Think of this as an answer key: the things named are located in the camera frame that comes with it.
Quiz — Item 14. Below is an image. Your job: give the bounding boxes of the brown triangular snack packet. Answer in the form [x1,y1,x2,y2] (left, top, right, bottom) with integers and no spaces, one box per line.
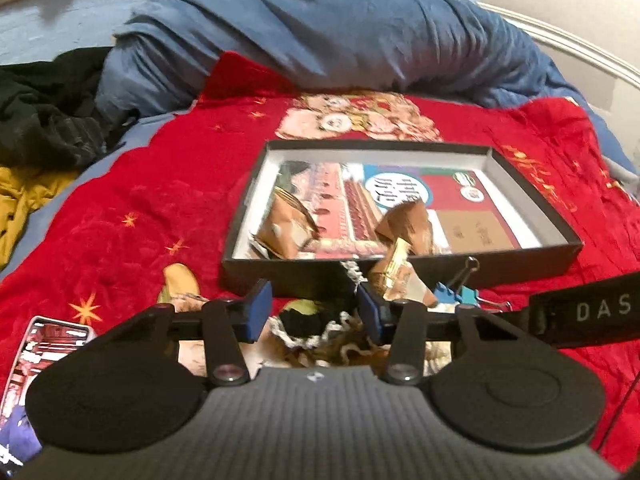
[375,199,437,256]
[267,187,322,243]
[249,227,306,261]
[367,237,417,293]
[387,265,440,307]

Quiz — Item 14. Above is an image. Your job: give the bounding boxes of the black scrunchie with white trim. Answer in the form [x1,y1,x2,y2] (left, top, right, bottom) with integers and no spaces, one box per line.
[272,259,363,352]

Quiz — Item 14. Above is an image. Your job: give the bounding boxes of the black garment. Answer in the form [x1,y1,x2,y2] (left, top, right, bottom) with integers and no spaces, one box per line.
[0,47,139,171]

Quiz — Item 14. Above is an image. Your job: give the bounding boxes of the black shallow cardboard box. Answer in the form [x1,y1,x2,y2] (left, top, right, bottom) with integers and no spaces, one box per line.
[220,139,585,299]

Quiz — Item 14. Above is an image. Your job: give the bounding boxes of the printed red book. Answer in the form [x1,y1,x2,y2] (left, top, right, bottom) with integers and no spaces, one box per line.
[260,160,543,261]

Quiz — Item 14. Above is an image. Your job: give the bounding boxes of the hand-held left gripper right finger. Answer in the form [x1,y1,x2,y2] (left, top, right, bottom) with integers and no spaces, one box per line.
[356,281,525,387]

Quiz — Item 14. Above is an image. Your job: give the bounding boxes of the mustard yellow garment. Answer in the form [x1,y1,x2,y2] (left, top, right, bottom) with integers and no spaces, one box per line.
[0,165,77,272]

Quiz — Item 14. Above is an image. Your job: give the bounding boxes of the blue duvet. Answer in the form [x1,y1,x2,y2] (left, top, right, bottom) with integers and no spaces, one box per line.
[95,0,637,171]

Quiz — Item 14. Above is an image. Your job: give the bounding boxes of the printed card at left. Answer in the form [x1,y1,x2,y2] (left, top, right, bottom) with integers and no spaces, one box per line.
[0,315,97,466]

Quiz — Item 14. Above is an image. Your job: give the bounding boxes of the red printed blanket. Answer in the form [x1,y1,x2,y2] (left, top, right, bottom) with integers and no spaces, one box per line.
[0,52,640,467]

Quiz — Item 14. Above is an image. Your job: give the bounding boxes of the brown frilly scrunchie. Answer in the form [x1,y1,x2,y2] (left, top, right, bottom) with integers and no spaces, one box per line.
[265,330,392,369]

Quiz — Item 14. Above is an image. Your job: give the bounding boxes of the light blue bed sheet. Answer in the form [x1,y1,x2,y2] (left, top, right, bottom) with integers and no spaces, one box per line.
[0,0,201,281]

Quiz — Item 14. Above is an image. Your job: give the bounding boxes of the blue binder clip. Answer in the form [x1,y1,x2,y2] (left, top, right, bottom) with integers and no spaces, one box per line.
[457,290,514,314]
[432,256,482,307]

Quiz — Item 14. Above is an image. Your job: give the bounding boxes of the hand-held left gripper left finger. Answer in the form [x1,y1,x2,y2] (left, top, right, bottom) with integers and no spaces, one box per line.
[107,279,274,389]

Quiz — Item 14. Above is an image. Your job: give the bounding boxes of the white bed frame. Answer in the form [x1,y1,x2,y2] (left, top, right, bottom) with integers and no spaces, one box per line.
[475,1,640,92]

